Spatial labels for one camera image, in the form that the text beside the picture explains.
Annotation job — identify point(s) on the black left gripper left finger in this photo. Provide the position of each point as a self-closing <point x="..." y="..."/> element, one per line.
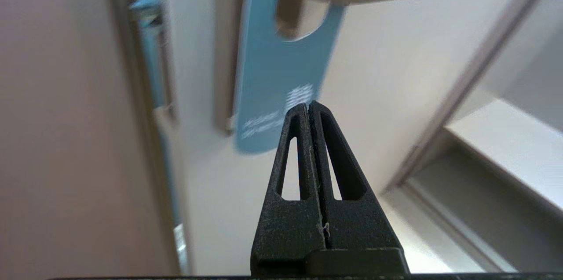
<point x="286" y="227"/>

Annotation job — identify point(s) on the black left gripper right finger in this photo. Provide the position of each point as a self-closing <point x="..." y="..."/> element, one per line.
<point x="360" y="227"/>

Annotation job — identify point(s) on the white room door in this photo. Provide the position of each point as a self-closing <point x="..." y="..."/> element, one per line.
<point x="387" y="73"/>

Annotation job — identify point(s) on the blue door hanger sign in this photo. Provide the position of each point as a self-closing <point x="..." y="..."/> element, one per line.
<point x="272" y="69"/>

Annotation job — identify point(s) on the white shelf board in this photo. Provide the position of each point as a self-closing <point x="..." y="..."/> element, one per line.
<point x="514" y="148"/>

